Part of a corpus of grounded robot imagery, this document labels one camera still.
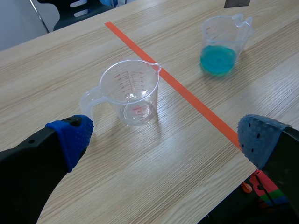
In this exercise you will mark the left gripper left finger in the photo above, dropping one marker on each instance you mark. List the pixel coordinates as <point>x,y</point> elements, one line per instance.
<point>35,163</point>

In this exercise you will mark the dark blue chair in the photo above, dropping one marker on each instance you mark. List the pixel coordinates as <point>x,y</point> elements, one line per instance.
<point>67,11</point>

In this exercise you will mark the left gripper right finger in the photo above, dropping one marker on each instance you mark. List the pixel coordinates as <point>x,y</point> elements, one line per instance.
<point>273,149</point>

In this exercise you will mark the grey metal plate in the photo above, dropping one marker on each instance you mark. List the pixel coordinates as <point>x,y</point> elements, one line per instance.
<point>236,3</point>

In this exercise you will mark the red green blue brick block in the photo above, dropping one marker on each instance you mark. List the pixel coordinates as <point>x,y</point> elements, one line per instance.
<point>268,189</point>

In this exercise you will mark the empty clear plastic beaker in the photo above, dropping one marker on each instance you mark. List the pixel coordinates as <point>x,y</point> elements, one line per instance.
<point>130,93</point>

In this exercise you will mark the clear beaker with blue liquid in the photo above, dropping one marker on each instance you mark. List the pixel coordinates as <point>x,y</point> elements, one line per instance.
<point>219,58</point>

